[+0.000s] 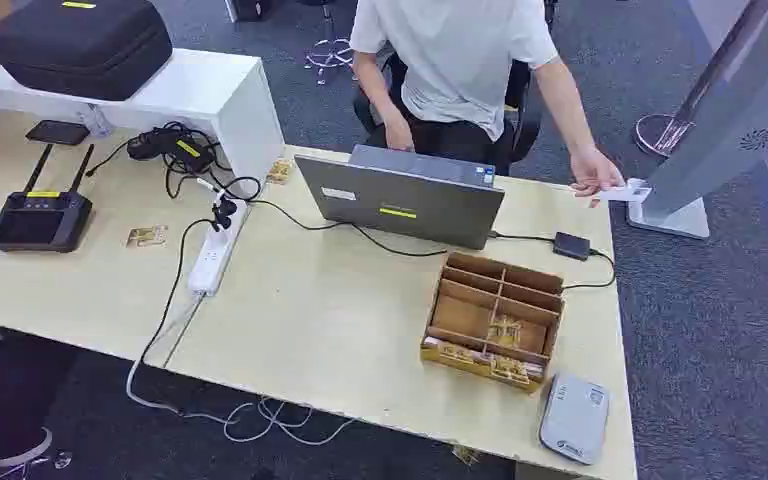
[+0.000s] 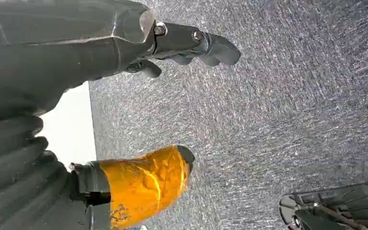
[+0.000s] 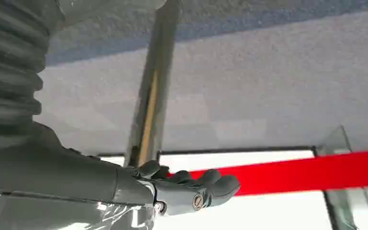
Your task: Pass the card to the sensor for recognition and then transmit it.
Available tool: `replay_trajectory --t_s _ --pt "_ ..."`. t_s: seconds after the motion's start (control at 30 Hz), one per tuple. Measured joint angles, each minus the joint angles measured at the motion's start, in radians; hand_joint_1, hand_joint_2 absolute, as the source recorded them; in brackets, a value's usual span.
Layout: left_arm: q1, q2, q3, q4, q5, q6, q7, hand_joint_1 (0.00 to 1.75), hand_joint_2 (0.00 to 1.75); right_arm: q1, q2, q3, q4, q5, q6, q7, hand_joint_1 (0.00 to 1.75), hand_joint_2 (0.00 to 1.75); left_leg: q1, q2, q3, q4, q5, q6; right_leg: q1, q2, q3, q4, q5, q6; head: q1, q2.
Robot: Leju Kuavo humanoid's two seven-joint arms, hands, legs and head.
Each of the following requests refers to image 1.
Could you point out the white power strip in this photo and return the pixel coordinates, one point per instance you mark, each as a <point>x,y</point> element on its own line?
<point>217,248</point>

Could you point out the wooden card box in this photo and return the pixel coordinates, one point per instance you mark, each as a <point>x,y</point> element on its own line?
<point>494,321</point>

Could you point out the black office chair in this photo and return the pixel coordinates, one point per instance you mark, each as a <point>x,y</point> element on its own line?
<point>520,109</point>

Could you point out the black hard carrying case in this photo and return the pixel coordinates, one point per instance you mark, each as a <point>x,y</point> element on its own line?
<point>79,46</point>

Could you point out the black remote controller with antennas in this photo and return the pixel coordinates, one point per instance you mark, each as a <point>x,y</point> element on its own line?
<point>38,217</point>

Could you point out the grey card reader device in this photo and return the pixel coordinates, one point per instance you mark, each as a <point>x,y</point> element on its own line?
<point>574,418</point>

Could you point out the chrome stool base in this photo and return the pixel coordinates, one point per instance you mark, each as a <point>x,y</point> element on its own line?
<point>329,52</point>

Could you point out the small black laptop charger brick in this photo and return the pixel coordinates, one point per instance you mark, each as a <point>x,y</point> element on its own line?
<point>571,246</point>

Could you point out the round chrome base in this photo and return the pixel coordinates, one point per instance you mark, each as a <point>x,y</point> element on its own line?
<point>661,134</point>

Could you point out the gold card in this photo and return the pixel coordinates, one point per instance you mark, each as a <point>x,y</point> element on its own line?
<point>508,371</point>
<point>278,171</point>
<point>147,236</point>
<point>506,334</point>

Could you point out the grey standing kiosk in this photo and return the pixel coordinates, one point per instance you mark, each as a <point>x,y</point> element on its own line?
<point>715,126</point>

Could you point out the black smartphone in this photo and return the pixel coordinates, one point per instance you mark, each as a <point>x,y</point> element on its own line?
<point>57,132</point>

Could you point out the white shelf riser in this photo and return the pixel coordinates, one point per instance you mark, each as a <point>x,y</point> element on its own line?
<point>178,96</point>

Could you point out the grey laptop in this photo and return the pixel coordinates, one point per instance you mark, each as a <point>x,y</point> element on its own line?
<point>402,199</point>

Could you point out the white card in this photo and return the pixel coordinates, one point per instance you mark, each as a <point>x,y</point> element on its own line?
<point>624,193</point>

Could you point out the person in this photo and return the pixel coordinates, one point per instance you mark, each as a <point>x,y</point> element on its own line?
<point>457,60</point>

